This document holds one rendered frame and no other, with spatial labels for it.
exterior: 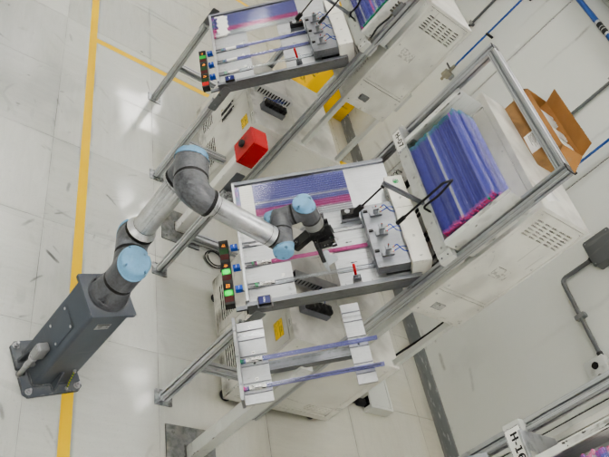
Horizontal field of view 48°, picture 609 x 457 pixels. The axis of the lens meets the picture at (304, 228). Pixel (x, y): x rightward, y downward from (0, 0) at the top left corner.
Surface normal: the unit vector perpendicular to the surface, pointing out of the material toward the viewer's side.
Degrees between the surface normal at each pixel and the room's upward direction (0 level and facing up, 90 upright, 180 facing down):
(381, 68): 90
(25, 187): 0
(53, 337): 90
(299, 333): 0
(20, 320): 0
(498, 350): 90
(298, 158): 90
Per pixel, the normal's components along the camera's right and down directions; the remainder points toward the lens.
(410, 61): 0.16, 0.74
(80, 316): -0.67, -0.05
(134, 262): 0.62, -0.50
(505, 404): -0.77, -0.32
